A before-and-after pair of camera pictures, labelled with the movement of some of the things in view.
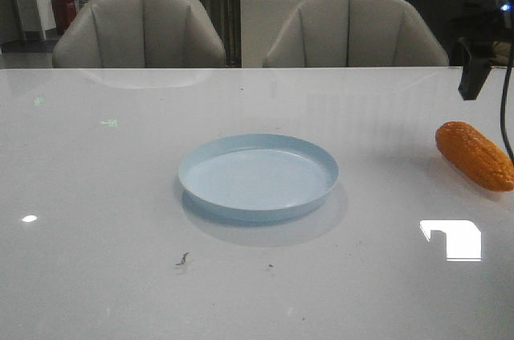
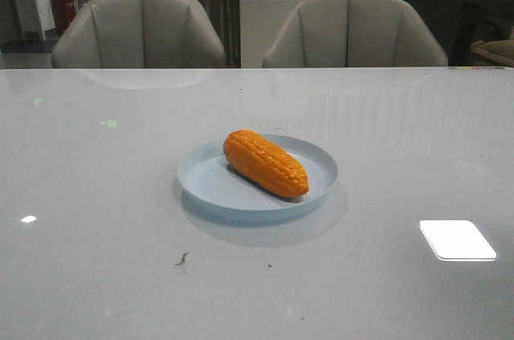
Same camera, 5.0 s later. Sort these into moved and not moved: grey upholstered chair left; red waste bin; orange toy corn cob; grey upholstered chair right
Moved: orange toy corn cob
Not moved: red waste bin; grey upholstered chair left; grey upholstered chair right
